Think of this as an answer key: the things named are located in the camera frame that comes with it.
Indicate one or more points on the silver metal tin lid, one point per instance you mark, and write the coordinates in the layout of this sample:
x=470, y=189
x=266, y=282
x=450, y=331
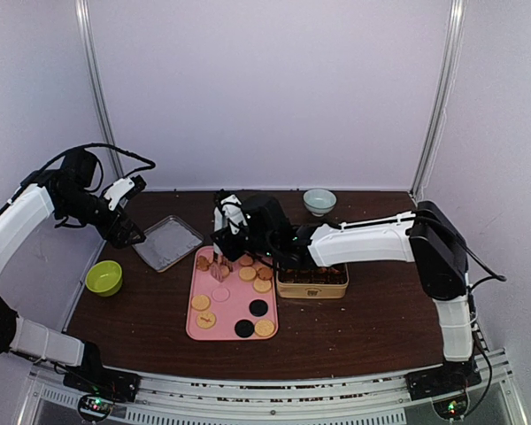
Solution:
x=167, y=242

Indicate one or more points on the aluminium corner post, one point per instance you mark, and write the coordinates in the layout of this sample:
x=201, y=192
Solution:
x=445, y=84
x=87, y=40

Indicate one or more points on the green bowl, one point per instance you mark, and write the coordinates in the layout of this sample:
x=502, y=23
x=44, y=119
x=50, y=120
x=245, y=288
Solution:
x=104, y=278

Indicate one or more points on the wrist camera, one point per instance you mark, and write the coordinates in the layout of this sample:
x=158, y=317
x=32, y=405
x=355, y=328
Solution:
x=263, y=213
x=80, y=166

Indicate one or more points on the pink tray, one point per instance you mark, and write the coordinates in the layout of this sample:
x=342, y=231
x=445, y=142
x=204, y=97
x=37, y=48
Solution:
x=208, y=320

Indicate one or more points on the aluminium corner post left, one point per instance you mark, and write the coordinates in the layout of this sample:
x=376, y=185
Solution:
x=87, y=40

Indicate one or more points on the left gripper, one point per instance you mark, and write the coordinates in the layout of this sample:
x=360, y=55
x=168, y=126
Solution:
x=117, y=239

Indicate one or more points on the pink round cookie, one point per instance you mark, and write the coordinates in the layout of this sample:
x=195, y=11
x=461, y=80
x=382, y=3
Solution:
x=220, y=295

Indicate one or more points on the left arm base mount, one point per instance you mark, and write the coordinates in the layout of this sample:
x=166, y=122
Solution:
x=111, y=384

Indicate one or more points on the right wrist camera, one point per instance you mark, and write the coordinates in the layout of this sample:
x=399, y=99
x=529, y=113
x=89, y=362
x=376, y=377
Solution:
x=263, y=213

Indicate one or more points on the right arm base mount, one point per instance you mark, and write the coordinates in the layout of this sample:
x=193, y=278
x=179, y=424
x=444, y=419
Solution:
x=447, y=378

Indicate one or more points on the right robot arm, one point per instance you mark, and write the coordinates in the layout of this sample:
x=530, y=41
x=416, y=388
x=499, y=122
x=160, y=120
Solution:
x=423, y=236

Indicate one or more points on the gold cookie tin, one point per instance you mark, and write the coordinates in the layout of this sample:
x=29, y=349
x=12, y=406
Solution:
x=319, y=283

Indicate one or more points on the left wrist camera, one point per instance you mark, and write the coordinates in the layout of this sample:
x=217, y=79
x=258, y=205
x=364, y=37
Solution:
x=80, y=166

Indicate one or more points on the aluminium corner post right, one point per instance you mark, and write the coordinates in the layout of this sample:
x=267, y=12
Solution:
x=445, y=84

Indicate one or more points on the black sandwich cookie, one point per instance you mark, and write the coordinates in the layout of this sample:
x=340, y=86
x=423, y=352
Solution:
x=258, y=307
x=244, y=328

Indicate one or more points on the pale blue ceramic bowl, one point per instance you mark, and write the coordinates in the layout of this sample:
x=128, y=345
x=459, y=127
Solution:
x=319, y=202

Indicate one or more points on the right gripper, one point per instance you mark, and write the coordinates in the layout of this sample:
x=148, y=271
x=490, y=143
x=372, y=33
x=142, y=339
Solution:
x=224, y=243

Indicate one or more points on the yellow round cookie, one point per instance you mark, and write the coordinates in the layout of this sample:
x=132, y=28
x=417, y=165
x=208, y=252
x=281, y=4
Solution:
x=264, y=328

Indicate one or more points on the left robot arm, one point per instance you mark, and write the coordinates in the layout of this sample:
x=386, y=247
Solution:
x=62, y=194

